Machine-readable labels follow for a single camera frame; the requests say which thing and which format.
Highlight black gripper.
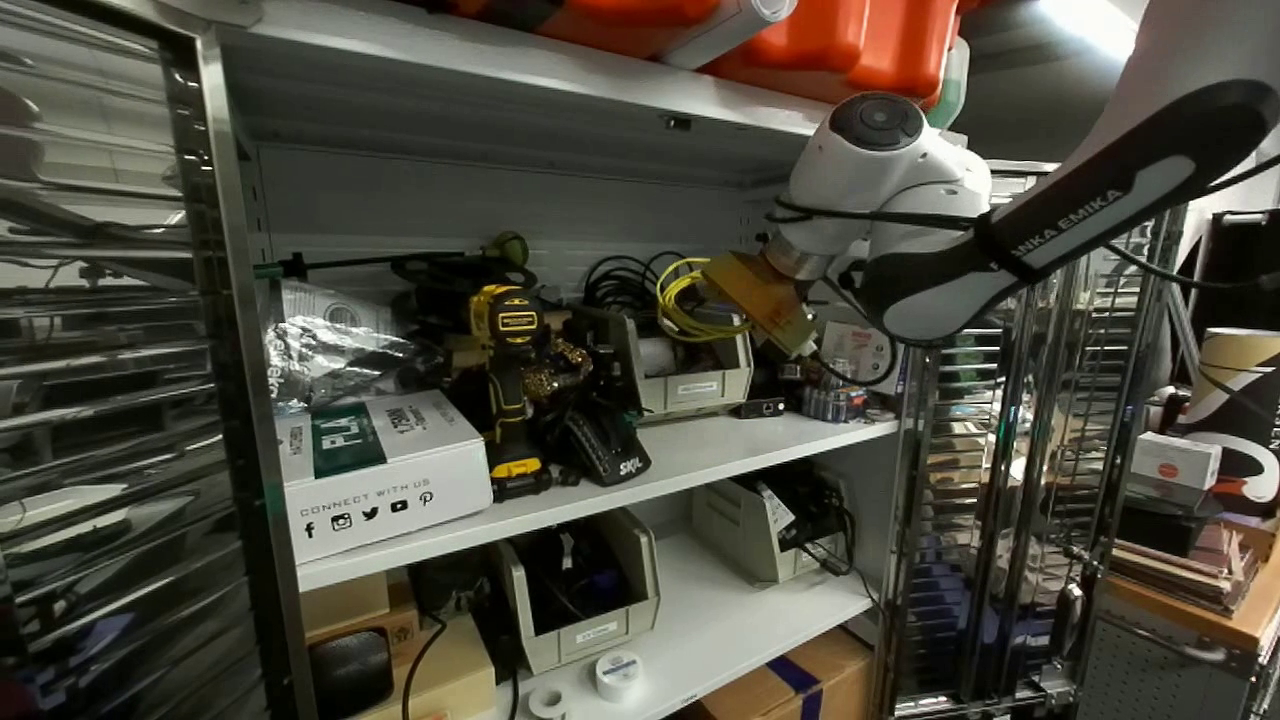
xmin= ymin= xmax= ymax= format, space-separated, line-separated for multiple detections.
xmin=728 ymin=316 xmax=813 ymax=392

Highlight yellow cable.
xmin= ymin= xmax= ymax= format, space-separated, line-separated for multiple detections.
xmin=646 ymin=253 xmax=744 ymax=347

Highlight small black electronic box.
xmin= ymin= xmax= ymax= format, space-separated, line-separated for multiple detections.
xmin=724 ymin=392 xmax=791 ymax=422

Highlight cardboard box with blue tape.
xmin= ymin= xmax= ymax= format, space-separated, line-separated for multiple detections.
xmin=690 ymin=625 xmax=889 ymax=720

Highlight orange tool case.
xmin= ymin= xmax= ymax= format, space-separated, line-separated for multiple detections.
xmin=444 ymin=0 xmax=968 ymax=109

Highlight white box with green label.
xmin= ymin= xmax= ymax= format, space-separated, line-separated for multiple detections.
xmin=276 ymin=387 xmax=494 ymax=569

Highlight white box with red dot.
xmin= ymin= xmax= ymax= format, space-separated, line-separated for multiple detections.
xmin=1127 ymin=428 xmax=1229 ymax=501

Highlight pack of batteries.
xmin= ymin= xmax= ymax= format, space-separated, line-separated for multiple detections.
xmin=797 ymin=379 xmax=877 ymax=428

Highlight white metal shelf unit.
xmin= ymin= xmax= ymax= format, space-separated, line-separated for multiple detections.
xmin=172 ymin=0 xmax=931 ymax=720

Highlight grey bin with black gear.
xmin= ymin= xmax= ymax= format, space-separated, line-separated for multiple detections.
xmin=683 ymin=469 xmax=861 ymax=586

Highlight black battery charger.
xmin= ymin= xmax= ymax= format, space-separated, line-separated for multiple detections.
xmin=548 ymin=399 xmax=657 ymax=492

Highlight yellow black power drill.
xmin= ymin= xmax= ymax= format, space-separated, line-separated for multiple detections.
xmin=444 ymin=279 xmax=595 ymax=503

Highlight grey storage bin dark contents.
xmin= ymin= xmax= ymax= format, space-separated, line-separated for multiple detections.
xmin=490 ymin=507 xmax=662 ymax=678

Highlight white rolled tube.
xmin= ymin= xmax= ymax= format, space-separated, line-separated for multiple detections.
xmin=650 ymin=0 xmax=800 ymax=71

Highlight white tape roll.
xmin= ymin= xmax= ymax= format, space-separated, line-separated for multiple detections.
xmin=589 ymin=648 xmax=646 ymax=706

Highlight small solder spool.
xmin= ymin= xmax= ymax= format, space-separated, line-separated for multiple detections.
xmin=519 ymin=678 xmax=575 ymax=720

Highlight clear plastic bag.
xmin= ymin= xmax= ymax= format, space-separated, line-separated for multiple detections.
xmin=259 ymin=279 xmax=420 ymax=409

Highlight brown tape roll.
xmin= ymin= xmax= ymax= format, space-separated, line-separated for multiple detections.
xmin=1190 ymin=324 xmax=1280 ymax=410

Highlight wooden table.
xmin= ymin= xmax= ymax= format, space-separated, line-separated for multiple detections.
xmin=1096 ymin=525 xmax=1280 ymax=665

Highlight black rounded device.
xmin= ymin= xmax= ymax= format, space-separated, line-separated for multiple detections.
xmin=302 ymin=625 xmax=400 ymax=720

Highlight dark slatted rack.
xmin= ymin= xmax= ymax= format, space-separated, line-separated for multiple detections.
xmin=0 ymin=0 xmax=276 ymax=720

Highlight grey tool bin with cables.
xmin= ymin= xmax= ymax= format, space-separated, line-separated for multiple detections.
xmin=611 ymin=316 xmax=758 ymax=428

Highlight black coiled cables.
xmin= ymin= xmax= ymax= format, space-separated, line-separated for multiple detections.
xmin=581 ymin=246 xmax=690 ymax=324

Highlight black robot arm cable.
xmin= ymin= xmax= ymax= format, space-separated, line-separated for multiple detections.
xmin=767 ymin=155 xmax=1280 ymax=300

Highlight chrome wire rack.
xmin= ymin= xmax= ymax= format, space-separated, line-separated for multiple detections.
xmin=877 ymin=230 xmax=1185 ymax=720

